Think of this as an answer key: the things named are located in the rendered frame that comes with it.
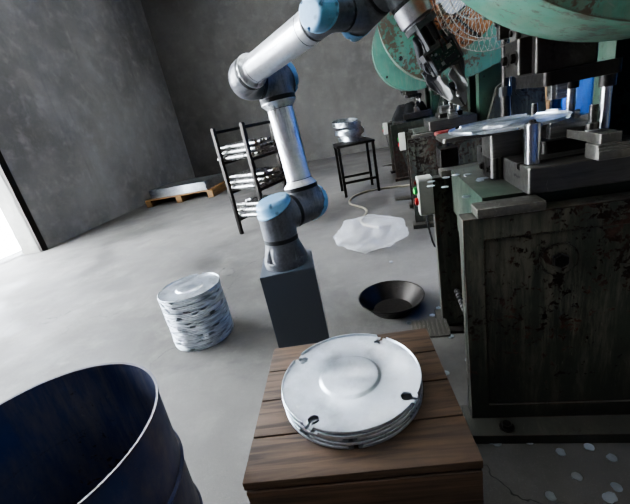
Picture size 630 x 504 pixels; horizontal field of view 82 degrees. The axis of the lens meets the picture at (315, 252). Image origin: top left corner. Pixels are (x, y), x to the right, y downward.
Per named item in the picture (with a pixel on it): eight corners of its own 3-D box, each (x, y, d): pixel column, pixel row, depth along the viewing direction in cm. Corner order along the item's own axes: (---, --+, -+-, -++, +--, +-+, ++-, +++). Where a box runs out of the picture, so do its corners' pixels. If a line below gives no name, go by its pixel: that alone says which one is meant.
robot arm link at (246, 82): (206, 70, 108) (313, -31, 71) (236, 67, 114) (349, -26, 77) (220, 110, 110) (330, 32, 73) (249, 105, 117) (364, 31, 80)
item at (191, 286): (146, 307, 161) (145, 305, 160) (174, 278, 187) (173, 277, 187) (207, 298, 157) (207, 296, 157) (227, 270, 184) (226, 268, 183)
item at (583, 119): (549, 139, 90) (550, 120, 88) (526, 134, 103) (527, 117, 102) (591, 132, 88) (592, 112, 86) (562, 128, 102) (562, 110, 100)
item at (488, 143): (446, 188, 99) (442, 137, 94) (438, 178, 111) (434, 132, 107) (547, 173, 93) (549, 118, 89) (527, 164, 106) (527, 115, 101)
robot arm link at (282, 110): (283, 228, 130) (236, 65, 114) (312, 215, 139) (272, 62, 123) (305, 228, 121) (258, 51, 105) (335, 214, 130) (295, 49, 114)
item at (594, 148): (598, 161, 74) (602, 107, 71) (560, 150, 90) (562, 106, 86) (632, 155, 73) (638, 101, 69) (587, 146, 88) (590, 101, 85)
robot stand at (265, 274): (289, 387, 133) (259, 278, 117) (289, 357, 150) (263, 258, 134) (337, 377, 133) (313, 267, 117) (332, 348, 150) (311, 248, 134)
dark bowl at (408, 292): (359, 329, 159) (356, 315, 156) (361, 295, 186) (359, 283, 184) (430, 323, 153) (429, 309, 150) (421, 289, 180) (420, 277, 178)
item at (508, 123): (427, 139, 101) (427, 136, 100) (483, 121, 116) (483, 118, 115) (540, 129, 78) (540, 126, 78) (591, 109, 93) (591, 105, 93)
